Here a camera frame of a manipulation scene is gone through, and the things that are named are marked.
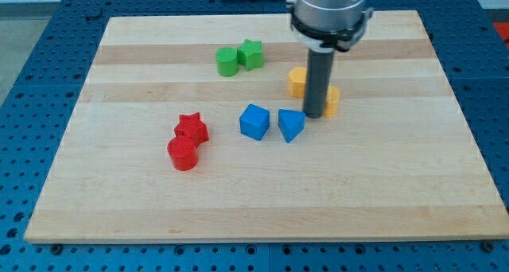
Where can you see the light wooden board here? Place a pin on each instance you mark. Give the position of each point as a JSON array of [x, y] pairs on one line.
[[396, 163]]

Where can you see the green star block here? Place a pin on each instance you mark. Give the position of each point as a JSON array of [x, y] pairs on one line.
[[250, 54]]

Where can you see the red star block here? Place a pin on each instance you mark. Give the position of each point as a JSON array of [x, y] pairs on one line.
[[191, 126]]

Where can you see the blue cube block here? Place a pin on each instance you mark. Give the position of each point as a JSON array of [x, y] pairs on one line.
[[254, 122]]

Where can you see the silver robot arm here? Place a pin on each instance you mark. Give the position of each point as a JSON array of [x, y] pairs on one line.
[[325, 27]]

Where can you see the yellow hexagon block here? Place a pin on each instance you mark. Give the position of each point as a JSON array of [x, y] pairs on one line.
[[296, 79]]

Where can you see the green cylinder block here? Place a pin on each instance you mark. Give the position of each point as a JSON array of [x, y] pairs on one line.
[[227, 61]]

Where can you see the blue triangle block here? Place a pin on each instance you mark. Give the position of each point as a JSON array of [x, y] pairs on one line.
[[291, 123]]

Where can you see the red cylinder block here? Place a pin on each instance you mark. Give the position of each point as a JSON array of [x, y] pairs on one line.
[[182, 152]]

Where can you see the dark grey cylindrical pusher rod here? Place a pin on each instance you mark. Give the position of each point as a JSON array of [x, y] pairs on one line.
[[319, 67]]

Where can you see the yellow heart block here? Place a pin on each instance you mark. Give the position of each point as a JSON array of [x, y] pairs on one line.
[[331, 102]]

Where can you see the red object at edge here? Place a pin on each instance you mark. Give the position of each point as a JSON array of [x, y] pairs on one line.
[[502, 28]]

